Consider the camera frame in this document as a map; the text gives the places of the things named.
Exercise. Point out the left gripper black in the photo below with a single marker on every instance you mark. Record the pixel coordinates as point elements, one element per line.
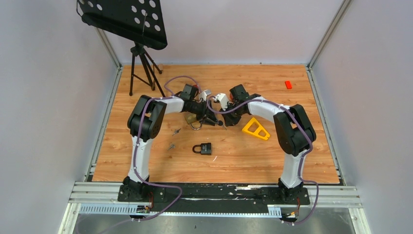
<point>208,117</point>

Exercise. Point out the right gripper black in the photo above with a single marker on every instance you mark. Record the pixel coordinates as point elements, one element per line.
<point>230,121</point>

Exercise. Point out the black headed key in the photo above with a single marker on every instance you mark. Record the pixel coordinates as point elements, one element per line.
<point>220,123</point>

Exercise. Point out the black padlock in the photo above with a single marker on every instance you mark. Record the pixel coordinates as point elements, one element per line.
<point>203,149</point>

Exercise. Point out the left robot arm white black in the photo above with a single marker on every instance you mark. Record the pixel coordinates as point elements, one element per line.
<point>145,124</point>

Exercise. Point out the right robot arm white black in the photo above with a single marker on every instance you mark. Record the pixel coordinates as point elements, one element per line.
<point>294,130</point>

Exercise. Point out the brass padlock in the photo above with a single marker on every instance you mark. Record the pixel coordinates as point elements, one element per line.
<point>191,119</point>

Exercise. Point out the yellow triangular plastic piece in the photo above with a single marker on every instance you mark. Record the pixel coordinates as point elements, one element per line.
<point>254,128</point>

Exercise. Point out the small red block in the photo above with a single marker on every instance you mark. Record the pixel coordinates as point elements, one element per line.
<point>288,84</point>

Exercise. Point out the black music stand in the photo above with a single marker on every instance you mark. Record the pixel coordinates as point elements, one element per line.
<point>140,21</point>

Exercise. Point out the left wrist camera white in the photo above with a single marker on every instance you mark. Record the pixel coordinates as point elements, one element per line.
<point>203,95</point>

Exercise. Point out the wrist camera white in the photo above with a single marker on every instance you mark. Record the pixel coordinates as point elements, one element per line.
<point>222,99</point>
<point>203,95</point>

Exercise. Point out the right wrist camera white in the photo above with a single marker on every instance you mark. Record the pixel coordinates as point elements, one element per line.
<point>222,99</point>

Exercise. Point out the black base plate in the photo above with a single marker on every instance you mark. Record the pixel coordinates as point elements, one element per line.
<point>214,198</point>

